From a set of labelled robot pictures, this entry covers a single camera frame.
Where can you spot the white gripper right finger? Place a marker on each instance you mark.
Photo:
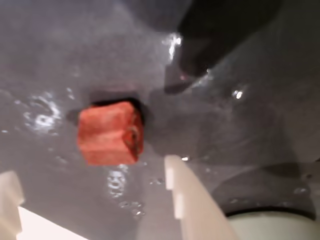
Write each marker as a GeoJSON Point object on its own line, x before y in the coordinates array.
{"type": "Point", "coordinates": [197, 207]}

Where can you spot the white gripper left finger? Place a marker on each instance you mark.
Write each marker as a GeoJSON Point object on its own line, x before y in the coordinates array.
{"type": "Point", "coordinates": [8, 200]}

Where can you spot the red cube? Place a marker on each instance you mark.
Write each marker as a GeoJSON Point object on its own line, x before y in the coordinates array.
{"type": "Point", "coordinates": [105, 135]}

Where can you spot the pale green cup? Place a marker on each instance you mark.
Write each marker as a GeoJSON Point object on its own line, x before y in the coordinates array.
{"type": "Point", "coordinates": [270, 227]}

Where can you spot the dark grey glossy mat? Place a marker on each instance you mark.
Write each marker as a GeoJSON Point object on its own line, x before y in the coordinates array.
{"type": "Point", "coordinates": [75, 50]}

